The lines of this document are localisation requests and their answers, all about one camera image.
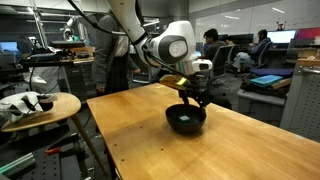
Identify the light blue folder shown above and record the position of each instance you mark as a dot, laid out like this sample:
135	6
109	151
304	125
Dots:
266	80

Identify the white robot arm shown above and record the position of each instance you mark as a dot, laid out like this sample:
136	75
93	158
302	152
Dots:
166	43

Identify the seated person in blue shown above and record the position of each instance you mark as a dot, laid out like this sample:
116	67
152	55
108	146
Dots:
253	50

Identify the background work desk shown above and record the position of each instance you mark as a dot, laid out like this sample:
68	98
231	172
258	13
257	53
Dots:
63	66

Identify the grey office chair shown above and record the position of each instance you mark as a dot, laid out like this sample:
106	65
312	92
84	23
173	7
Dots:
220	61

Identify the red lit monitor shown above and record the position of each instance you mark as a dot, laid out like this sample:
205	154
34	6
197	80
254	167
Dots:
308	33

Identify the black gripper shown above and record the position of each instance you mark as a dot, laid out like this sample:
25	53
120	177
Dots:
199	92

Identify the lit computer monitor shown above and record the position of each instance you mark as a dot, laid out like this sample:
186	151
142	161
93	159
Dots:
281	36

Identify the grey perforated metal panel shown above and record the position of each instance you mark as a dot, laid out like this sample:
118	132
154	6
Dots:
305	100

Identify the round wooden side table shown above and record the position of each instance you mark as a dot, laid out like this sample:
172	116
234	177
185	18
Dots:
56	108

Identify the grey storage cart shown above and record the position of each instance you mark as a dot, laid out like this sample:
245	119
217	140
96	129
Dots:
260	105

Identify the green block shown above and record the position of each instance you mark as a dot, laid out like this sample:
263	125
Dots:
184	118

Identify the seated person dark hair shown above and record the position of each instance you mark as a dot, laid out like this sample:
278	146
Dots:
211	43

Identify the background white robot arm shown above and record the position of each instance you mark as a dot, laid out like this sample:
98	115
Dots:
69	31

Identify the standing person in grey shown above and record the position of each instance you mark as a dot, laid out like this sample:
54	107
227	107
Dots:
108	56

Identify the blue lit monitor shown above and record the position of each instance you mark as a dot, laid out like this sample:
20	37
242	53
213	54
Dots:
8	46

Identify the black round bowl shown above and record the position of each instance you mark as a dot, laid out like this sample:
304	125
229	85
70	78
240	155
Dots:
185	122

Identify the dark blue cushion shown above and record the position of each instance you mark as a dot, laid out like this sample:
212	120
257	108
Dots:
271	72

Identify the white crumpled cloth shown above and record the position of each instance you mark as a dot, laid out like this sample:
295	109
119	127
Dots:
20	105

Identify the green metal bar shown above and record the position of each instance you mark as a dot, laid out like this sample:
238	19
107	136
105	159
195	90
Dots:
16	164

